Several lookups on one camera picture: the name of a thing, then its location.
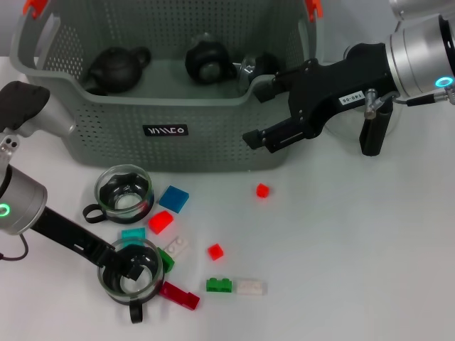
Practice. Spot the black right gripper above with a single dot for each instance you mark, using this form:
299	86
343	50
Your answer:
330	89

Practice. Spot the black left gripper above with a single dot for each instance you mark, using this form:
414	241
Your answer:
71	238

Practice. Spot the glass teacup with black sleeve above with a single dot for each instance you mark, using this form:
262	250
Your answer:
206	60
131	289
249	69
124	202

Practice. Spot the grey-green perforated storage bin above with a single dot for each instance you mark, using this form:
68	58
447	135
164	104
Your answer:
177	149

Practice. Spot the teal flat building brick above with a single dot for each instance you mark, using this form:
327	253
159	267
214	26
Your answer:
134	234

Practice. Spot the green building brick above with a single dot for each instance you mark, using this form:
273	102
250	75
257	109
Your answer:
167	261

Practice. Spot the white two-stud plate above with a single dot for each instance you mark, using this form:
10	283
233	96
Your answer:
177	246
250	287

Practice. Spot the red sloped building brick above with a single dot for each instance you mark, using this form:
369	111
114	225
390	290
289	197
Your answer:
160	222

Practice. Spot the dark red long brick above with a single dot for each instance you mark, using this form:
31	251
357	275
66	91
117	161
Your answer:
179	295

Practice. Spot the small red cube brick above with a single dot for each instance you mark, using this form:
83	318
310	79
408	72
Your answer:
215	252
262	190

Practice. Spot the blue flat building brick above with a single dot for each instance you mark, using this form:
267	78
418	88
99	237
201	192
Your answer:
174	199

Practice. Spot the green two-stud brick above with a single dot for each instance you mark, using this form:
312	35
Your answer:
220	285

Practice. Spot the black clay teapot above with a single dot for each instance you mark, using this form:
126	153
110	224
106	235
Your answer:
117	69

